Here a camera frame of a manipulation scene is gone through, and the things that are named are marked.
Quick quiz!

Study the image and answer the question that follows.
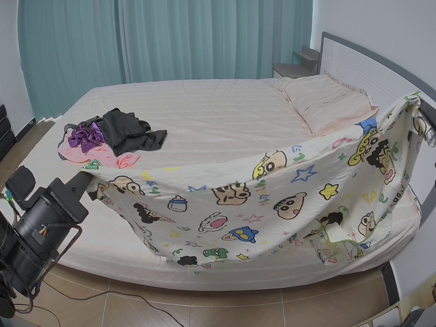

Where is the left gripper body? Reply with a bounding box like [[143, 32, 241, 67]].
[[15, 178, 90, 252]]

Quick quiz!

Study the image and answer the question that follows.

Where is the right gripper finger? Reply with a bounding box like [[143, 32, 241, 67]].
[[417, 101, 436, 132]]

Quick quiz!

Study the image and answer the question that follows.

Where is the white printed pyjama top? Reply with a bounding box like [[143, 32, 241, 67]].
[[77, 92, 423, 268]]

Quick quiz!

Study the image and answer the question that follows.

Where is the bed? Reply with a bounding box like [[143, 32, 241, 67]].
[[0, 31, 436, 292]]

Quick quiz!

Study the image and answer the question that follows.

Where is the pink garment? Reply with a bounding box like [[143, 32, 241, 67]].
[[57, 130, 141, 169]]

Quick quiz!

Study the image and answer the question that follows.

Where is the purple satin garment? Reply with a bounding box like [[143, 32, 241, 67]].
[[67, 121, 104, 151]]

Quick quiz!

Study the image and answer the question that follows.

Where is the grey garment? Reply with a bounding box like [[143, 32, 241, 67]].
[[63, 116, 103, 139]]

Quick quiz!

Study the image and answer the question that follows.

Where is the dark grey chest of drawers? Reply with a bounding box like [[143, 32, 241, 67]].
[[0, 104, 16, 163]]

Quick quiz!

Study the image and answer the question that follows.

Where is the black garment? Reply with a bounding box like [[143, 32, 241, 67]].
[[99, 108, 167, 157]]

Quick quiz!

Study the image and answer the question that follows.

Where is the grey bedside table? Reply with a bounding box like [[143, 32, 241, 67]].
[[273, 45, 321, 79]]

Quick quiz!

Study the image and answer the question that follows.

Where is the blue-green curtain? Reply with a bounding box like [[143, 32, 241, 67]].
[[117, 0, 315, 82], [19, 0, 126, 122]]

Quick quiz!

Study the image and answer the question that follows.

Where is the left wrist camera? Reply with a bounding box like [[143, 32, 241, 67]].
[[5, 165, 45, 214]]

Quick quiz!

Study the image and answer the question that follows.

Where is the thin black cable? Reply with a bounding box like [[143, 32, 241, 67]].
[[32, 278, 193, 327]]

